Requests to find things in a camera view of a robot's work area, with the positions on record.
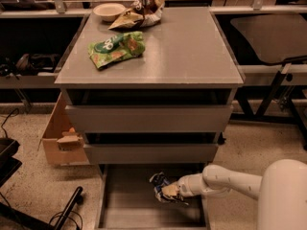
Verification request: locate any middle grey drawer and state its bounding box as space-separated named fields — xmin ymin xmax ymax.
xmin=83 ymin=144 xmax=218 ymax=164

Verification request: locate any blue Kettle chip bag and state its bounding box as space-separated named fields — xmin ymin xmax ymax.
xmin=150 ymin=172 xmax=187 ymax=204

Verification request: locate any dark bag on shelf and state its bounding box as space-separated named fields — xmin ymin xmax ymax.
xmin=16 ymin=54 xmax=60 ymax=76

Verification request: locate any brown and white chip bag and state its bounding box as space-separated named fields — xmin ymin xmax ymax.
xmin=108 ymin=0 xmax=165 ymax=30

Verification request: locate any open bottom grey drawer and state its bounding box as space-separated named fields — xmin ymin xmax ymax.
xmin=95 ymin=164 xmax=209 ymax=230

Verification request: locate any cardboard box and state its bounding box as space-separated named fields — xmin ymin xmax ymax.
xmin=41 ymin=95 xmax=88 ymax=165

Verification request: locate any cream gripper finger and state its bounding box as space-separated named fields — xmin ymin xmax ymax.
xmin=164 ymin=182 xmax=179 ymax=190
xmin=162 ymin=187 xmax=174 ymax=197

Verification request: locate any grey drawer cabinet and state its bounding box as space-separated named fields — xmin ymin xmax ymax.
xmin=54 ymin=7 xmax=246 ymax=165

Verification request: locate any black cable on floor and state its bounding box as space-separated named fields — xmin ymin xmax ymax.
xmin=0 ymin=108 xmax=21 ymax=139

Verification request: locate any top grey drawer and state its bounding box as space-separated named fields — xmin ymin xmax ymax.
xmin=65 ymin=105 xmax=232 ymax=133

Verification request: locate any black stand base with cables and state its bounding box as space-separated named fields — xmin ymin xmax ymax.
xmin=0 ymin=138 xmax=83 ymax=230

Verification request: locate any green chip bag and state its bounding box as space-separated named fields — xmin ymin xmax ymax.
xmin=87 ymin=31 xmax=146 ymax=70

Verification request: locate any black office chair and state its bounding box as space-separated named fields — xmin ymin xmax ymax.
xmin=229 ymin=13 xmax=307 ymax=123

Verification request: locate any white bowl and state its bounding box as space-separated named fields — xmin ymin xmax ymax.
xmin=93 ymin=3 xmax=126 ymax=22

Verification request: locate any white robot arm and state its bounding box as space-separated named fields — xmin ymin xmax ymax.
xmin=162 ymin=159 xmax=307 ymax=230

